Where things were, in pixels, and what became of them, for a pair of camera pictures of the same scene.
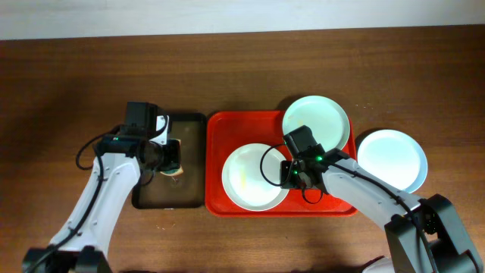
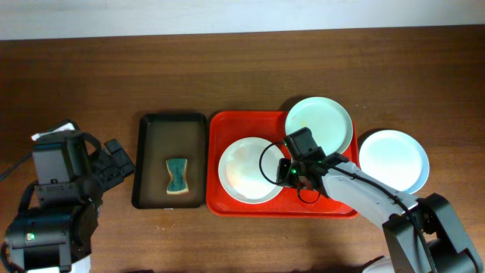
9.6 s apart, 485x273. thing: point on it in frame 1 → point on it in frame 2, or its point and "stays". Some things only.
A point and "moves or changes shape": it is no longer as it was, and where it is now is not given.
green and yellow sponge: (173, 172) moves or changes shape
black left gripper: (173, 156) → (107, 163)
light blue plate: (395, 157) stays
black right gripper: (286, 174) stays
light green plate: (326, 117) stays
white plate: (251, 177) moves or changes shape
